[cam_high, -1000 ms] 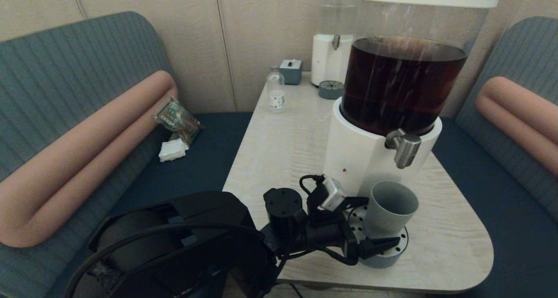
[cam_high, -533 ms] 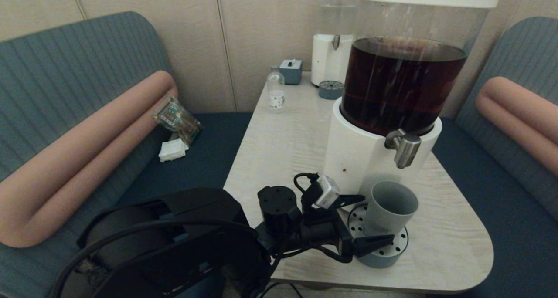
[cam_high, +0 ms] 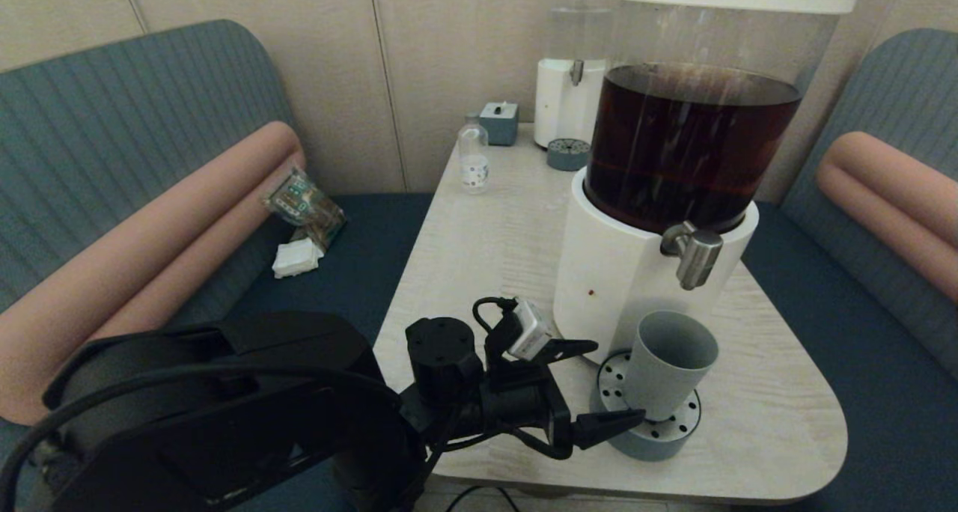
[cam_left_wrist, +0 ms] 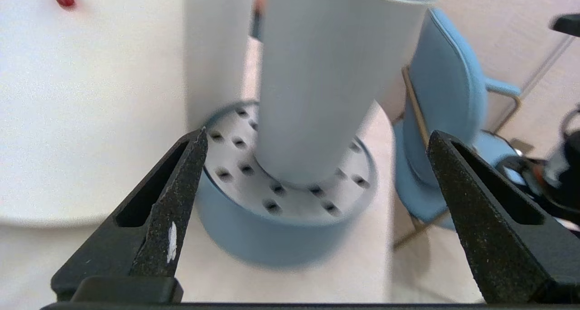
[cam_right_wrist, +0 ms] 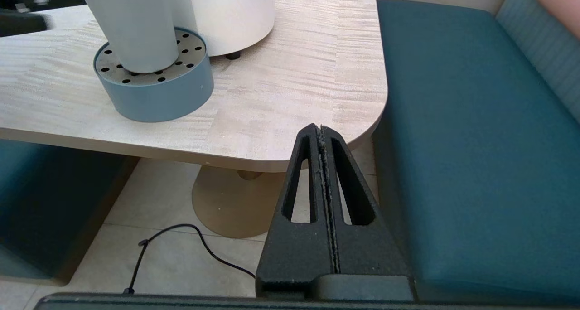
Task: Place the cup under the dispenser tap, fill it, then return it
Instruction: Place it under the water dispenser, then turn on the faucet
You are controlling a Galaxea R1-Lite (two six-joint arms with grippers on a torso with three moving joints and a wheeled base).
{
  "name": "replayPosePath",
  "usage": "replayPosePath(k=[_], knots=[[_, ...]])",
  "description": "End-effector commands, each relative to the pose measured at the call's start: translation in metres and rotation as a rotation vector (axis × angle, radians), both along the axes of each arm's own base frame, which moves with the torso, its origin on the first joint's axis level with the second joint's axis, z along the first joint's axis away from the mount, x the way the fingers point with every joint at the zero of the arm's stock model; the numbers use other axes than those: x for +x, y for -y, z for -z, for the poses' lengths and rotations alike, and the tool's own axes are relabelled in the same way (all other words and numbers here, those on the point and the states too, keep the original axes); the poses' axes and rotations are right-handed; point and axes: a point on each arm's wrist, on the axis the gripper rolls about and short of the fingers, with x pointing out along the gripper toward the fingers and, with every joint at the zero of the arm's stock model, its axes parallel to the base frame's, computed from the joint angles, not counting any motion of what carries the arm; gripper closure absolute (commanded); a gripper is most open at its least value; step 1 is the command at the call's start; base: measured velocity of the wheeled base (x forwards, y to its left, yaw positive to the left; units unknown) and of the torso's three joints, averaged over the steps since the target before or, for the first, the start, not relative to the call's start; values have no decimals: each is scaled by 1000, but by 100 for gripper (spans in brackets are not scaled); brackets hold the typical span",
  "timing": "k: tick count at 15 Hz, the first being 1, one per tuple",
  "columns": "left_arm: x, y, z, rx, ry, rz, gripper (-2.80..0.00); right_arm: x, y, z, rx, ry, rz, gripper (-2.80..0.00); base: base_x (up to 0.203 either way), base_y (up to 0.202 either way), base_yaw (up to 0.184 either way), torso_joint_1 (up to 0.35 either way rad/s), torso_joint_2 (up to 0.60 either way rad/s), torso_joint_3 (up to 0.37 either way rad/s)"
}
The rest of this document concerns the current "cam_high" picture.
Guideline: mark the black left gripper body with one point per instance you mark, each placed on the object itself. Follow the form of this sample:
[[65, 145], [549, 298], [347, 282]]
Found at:
[[524, 400]]

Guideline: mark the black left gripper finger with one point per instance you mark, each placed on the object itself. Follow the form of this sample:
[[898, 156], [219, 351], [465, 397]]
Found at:
[[565, 349], [599, 428]]

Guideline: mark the grey plastic cup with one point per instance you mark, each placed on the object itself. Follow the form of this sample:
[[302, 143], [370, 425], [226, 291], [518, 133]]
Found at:
[[662, 377]]

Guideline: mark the steel dispenser tap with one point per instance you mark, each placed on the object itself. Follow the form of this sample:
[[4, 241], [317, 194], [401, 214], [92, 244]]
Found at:
[[696, 254]]

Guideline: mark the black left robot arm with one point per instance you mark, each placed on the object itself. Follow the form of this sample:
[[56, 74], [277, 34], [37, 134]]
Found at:
[[262, 430]]

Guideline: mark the round grey drip tray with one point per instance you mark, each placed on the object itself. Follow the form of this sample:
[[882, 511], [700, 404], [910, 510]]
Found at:
[[651, 441]]

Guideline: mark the small blue perforated drip tray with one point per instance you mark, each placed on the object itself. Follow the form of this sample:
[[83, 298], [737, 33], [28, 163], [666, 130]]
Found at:
[[567, 155]]

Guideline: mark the clear plastic bottle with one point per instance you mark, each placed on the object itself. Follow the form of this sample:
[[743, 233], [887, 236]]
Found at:
[[474, 160]]

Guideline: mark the large white tea dispenser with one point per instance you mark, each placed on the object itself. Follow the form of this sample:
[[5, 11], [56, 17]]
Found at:
[[673, 145]]

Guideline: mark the small blue-grey box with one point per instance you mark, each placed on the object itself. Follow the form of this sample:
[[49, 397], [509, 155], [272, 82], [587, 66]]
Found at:
[[499, 123]]

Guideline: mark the small white water dispenser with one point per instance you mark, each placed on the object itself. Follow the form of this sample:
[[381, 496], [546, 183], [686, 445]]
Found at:
[[565, 100]]

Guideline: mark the white tissue pack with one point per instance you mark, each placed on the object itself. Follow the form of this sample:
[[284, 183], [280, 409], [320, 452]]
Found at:
[[298, 257]]

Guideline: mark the pink bolster cushion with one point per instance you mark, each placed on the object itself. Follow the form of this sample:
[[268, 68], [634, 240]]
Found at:
[[150, 242], [891, 190]]

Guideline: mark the teal upholstered bench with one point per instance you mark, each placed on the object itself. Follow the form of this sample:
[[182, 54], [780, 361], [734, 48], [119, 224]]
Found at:
[[112, 108], [898, 85]]

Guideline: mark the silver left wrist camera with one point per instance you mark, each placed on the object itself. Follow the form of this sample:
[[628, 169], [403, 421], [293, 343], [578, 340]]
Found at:
[[530, 332]]

